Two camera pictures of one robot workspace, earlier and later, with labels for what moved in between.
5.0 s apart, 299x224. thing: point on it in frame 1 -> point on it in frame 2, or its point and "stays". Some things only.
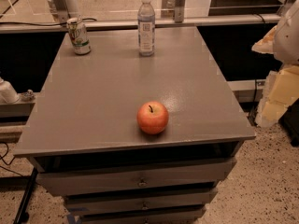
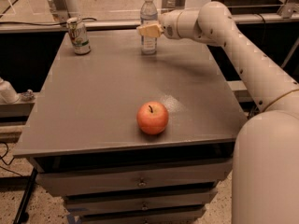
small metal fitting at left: x=28 y=95 stays
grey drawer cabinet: x=130 y=138 stays
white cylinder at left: x=7 y=93 stays
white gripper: x=288 y=36 -> x=168 y=24
